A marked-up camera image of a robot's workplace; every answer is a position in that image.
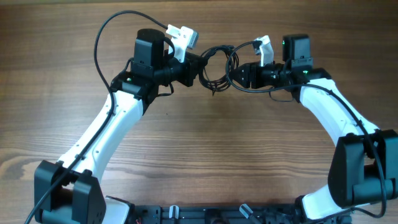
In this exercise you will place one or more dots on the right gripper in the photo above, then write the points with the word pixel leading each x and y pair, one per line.
pixel 252 74

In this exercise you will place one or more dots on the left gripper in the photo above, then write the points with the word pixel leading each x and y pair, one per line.
pixel 193 64

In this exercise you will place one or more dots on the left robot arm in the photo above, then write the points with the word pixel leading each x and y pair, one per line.
pixel 68 191

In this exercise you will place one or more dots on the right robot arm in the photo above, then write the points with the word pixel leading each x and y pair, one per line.
pixel 363 170

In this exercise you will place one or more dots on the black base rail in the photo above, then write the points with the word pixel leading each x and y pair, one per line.
pixel 278 214

